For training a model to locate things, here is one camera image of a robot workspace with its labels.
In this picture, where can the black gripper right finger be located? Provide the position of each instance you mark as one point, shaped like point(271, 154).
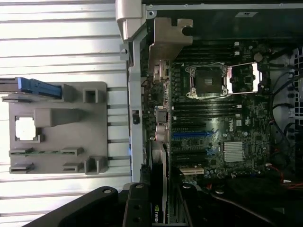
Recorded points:
point(189, 208)

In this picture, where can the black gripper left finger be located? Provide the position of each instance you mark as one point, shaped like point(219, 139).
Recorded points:
point(137, 205)

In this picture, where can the white expansion slot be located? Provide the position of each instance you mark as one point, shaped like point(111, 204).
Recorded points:
point(193, 171)

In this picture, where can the silver chipset heat sink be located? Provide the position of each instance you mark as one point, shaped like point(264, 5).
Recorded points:
point(233, 151)

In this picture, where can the blue expansion slot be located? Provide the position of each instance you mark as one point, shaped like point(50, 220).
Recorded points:
point(189, 136)

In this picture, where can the green motherboard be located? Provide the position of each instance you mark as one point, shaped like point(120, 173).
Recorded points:
point(251, 132)

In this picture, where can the grey parts rack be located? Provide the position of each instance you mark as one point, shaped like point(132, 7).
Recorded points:
point(71, 132)

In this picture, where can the green RAM stick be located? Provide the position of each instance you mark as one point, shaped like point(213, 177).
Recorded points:
point(47, 153)

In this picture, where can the open black PC case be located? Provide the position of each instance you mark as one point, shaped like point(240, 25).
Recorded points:
point(135, 94)

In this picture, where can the CPU socket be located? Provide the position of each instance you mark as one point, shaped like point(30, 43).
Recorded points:
point(207, 81)

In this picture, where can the silver CPU chip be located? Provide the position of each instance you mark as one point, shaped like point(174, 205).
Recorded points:
point(25, 128)

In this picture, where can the hard disk in blue caddy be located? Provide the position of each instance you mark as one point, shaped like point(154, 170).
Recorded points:
point(35, 86)

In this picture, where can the perforated metal disk bay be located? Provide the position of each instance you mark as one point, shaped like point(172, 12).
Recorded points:
point(297, 82)

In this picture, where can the coin cell battery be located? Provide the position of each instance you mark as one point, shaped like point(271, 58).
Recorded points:
point(258, 56)

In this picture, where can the black case intrusion switch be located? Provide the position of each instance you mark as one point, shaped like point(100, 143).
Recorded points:
point(136, 117)

